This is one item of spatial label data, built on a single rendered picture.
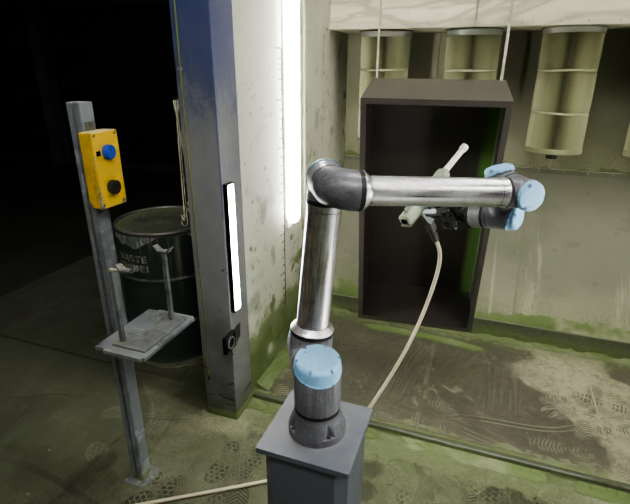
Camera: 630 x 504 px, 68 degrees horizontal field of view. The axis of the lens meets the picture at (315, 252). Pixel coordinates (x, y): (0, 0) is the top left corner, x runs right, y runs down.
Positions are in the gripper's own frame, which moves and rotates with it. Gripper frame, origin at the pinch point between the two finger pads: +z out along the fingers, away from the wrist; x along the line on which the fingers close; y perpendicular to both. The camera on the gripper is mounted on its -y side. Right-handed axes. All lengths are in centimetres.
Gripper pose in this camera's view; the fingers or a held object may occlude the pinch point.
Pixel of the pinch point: (421, 207)
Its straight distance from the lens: 183.5
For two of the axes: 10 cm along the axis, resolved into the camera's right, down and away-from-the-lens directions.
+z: -6.9, -1.1, 7.1
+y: 4.4, 7.2, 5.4
